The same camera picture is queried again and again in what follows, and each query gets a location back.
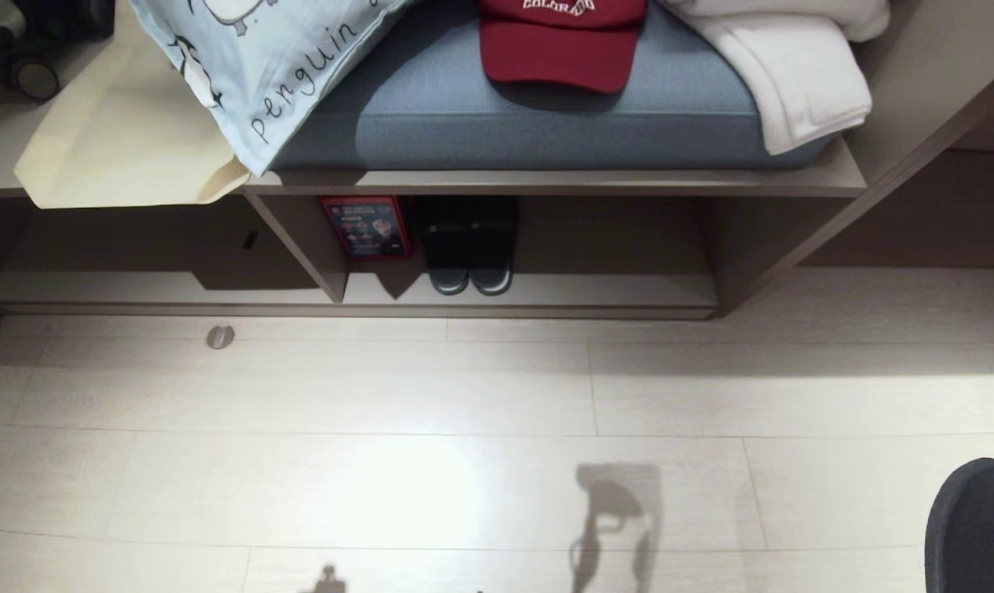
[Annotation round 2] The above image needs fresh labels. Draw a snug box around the beige wooden shoe bench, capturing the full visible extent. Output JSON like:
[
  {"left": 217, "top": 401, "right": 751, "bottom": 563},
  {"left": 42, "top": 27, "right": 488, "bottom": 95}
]
[{"left": 0, "top": 0, "right": 994, "bottom": 320}]

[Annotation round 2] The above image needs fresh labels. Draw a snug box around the black slipper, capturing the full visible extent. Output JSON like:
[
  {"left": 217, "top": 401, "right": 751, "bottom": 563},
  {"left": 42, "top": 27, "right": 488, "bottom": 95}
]
[
  {"left": 467, "top": 196, "right": 520, "bottom": 297},
  {"left": 418, "top": 196, "right": 470, "bottom": 296}
]

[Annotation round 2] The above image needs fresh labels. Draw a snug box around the red framed poster card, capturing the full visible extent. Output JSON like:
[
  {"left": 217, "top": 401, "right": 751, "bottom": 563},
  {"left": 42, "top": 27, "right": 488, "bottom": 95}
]
[{"left": 320, "top": 196, "right": 413, "bottom": 262}]

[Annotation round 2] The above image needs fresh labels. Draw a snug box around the blue-grey seat cushion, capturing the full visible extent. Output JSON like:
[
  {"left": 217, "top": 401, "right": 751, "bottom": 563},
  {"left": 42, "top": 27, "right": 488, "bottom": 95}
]
[{"left": 268, "top": 0, "right": 837, "bottom": 172}]

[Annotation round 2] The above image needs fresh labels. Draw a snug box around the red baseball cap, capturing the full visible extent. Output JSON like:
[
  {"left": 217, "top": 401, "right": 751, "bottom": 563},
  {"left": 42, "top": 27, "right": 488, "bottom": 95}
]
[{"left": 478, "top": 0, "right": 649, "bottom": 95}]

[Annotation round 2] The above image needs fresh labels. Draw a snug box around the light blue printed pillow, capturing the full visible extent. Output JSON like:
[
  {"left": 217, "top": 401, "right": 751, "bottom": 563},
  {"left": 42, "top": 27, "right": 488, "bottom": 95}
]
[{"left": 128, "top": 0, "right": 415, "bottom": 178}]

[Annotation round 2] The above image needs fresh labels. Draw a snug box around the white folded blanket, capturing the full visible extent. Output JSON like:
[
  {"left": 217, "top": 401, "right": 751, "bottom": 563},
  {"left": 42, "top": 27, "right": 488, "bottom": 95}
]
[{"left": 660, "top": 0, "right": 891, "bottom": 156}]

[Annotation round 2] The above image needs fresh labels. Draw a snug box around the cream tote bag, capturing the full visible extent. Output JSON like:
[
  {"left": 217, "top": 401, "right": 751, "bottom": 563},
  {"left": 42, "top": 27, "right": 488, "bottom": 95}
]
[{"left": 14, "top": 0, "right": 252, "bottom": 210}]

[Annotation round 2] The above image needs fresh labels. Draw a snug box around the black wheeled stroller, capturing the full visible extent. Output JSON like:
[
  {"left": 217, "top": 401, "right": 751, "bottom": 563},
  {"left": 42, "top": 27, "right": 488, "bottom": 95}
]
[{"left": 0, "top": 0, "right": 117, "bottom": 103}]

